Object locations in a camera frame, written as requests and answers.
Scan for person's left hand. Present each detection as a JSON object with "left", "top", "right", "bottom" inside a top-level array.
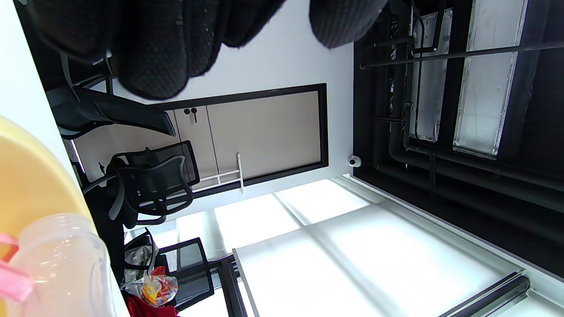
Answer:
[{"left": 18, "top": 0, "right": 388, "bottom": 100}]

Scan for clear plastic baby bottle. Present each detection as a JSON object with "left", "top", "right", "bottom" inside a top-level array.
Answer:
[{"left": 7, "top": 214, "right": 113, "bottom": 317}]

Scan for pink bottle handle ring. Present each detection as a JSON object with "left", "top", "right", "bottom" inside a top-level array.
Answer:
[{"left": 0, "top": 233, "right": 33, "bottom": 304}]

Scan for black office chair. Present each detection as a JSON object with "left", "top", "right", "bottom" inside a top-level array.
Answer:
[
  {"left": 46, "top": 53, "right": 177, "bottom": 139},
  {"left": 82, "top": 141, "right": 201, "bottom": 229}
]

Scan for white metal table leg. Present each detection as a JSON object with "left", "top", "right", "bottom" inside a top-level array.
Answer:
[{"left": 189, "top": 153, "right": 245, "bottom": 194}]

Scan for yellow plastic basin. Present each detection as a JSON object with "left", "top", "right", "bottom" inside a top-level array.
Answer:
[{"left": 0, "top": 115, "right": 97, "bottom": 317}]

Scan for black chair with bags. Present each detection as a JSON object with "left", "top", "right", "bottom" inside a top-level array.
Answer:
[{"left": 156, "top": 238, "right": 216, "bottom": 311}]

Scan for orange plastic bag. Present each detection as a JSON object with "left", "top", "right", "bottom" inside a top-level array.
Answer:
[{"left": 141, "top": 266, "right": 179, "bottom": 306}]

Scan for red bag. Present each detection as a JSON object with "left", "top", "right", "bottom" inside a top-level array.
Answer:
[{"left": 126, "top": 295, "right": 179, "bottom": 317}]

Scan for black ceiling pipes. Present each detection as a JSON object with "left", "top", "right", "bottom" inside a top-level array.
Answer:
[{"left": 359, "top": 0, "right": 564, "bottom": 207}]

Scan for beige cabinet with black frame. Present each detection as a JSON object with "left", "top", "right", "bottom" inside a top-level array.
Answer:
[{"left": 73, "top": 83, "right": 329, "bottom": 199}]

